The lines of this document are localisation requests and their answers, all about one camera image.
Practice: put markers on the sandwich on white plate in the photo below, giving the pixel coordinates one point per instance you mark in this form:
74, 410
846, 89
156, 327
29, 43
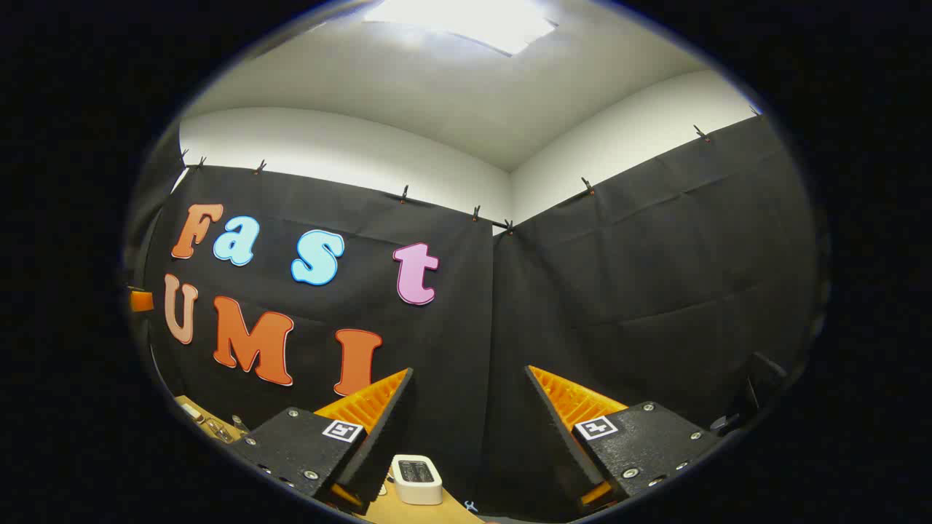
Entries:
191, 412

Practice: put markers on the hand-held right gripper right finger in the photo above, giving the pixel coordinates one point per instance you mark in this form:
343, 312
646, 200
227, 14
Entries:
552, 429

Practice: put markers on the row of black cloth clips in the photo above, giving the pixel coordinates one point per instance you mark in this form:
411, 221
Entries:
404, 193

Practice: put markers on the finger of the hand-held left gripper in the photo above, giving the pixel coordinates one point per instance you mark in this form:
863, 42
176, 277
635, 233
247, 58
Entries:
141, 300

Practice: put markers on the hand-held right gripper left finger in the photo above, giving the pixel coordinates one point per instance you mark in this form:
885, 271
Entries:
386, 429

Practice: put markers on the ceiling light panel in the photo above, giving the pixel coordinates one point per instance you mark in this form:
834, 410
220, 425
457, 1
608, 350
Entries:
466, 20

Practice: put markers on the white toaster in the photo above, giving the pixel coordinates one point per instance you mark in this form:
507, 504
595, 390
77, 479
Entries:
416, 482

